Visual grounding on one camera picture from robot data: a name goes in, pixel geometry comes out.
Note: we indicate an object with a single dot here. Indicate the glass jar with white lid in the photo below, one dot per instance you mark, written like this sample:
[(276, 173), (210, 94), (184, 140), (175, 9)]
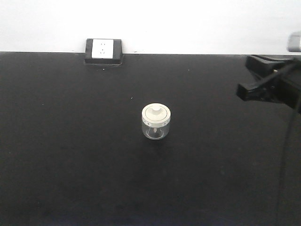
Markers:
[(156, 119)]

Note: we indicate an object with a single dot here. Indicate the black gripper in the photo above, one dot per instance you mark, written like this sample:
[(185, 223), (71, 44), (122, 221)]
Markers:
[(284, 86)]

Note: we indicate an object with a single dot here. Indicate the black white power socket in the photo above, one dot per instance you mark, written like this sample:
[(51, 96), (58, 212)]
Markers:
[(103, 52)]

